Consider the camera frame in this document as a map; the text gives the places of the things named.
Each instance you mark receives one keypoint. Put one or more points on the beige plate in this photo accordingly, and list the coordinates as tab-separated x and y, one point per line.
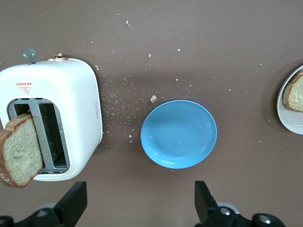
291	120

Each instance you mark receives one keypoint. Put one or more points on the large bread crumb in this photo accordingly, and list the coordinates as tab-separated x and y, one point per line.
153	99

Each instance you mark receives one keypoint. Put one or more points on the white two-slot toaster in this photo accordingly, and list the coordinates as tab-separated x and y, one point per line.
71	94

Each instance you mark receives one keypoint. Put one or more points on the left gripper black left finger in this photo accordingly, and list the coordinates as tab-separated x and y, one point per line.
73	201

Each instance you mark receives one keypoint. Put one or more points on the brown-crusted bread slice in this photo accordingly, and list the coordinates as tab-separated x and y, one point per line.
296	94
21	151

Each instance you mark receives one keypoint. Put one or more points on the blue plate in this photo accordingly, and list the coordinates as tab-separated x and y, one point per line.
177	132

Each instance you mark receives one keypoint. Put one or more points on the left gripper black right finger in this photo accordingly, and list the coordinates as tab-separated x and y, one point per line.
203	203

